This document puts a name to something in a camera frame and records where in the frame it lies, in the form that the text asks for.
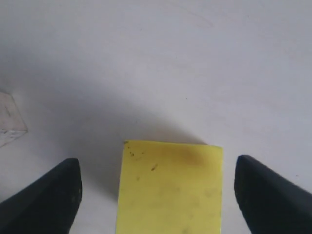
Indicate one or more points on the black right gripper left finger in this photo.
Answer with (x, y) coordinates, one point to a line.
(47, 206)

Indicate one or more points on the yellow cube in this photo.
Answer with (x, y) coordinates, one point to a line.
(169, 188)

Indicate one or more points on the large pale wooden cube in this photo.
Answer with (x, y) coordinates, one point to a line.
(12, 125)

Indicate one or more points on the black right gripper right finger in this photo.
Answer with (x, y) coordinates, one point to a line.
(270, 204)

